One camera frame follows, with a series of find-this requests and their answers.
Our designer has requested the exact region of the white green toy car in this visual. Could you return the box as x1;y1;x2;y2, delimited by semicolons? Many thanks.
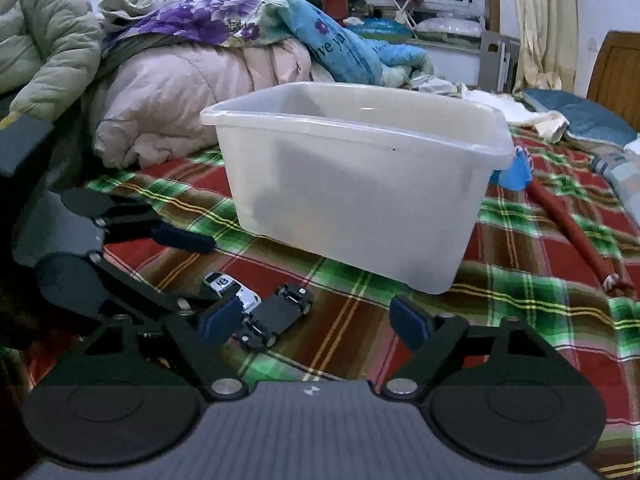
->
202;271;262;313

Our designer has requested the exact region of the printed pillow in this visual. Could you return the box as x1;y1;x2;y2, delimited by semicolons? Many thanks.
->
590;137;640;213

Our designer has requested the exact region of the wooden headboard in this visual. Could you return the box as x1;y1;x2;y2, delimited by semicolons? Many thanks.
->
586;30;640;137

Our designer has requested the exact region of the white plastic container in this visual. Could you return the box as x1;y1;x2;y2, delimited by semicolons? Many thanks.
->
200;82;516;296

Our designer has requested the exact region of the pale green puffer jacket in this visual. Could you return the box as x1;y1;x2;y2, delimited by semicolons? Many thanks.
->
0;0;103;121

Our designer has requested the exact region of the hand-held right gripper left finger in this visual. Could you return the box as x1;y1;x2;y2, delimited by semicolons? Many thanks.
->
84;295;247;402

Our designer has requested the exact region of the plaid blanket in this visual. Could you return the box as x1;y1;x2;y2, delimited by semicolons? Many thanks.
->
20;125;640;480

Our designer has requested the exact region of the light blue blanket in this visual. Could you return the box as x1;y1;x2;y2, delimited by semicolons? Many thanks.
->
272;0;436;86

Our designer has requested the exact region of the dark blue pillow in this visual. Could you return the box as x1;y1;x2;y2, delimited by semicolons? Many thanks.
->
520;87;638;151

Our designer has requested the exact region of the pink quilt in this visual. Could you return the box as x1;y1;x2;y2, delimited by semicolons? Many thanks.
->
92;40;333;170

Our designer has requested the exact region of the blue plastic toy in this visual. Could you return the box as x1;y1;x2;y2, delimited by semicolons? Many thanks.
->
489;147;534;192

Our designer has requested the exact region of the red pot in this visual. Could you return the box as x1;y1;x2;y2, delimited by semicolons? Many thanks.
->
320;0;351;23

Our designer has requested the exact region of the blue cushion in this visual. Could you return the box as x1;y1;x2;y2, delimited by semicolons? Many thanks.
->
350;17;416;41

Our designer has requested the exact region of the grey folding frame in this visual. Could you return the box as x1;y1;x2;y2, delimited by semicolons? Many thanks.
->
477;30;521;95

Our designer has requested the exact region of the beige curtain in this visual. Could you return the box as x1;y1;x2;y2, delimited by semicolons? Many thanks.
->
512;0;581;93

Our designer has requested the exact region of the white cloth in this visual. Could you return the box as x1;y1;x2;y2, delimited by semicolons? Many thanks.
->
410;74;570;142

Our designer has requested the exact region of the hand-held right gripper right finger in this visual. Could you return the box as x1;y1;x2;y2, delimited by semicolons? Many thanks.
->
381;295;553;403

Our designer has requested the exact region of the black toy car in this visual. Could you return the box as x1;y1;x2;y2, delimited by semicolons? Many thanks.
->
239;284;316;351

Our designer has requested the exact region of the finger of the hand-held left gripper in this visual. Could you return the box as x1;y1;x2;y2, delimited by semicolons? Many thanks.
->
92;202;217;257
87;251;203;329

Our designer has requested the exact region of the red sausage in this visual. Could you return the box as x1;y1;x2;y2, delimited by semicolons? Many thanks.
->
529;177;638;297

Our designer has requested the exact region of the purple floral blanket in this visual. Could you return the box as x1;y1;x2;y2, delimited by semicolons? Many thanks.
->
100;0;301;56

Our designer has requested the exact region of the white pillow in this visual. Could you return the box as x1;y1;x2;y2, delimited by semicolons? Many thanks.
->
416;16;485;41

